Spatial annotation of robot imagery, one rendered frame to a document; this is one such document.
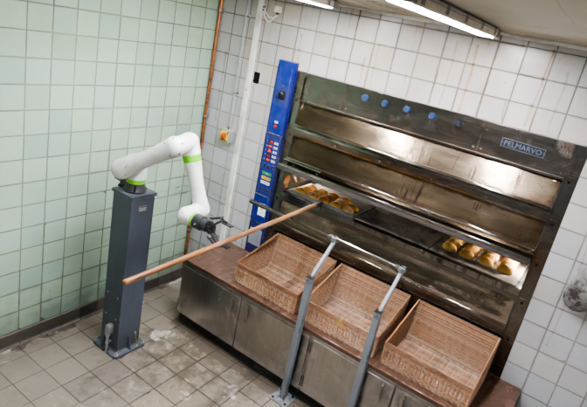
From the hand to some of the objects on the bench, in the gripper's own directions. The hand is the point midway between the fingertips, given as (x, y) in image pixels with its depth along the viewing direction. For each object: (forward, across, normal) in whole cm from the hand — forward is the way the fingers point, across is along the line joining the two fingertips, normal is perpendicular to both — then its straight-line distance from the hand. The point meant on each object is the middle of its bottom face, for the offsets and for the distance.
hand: (228, 237), depth 287 cm
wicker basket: (-1, +62, -76) cm, 98 cm away
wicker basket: (+59, +62, -75) cm, 113 cm away
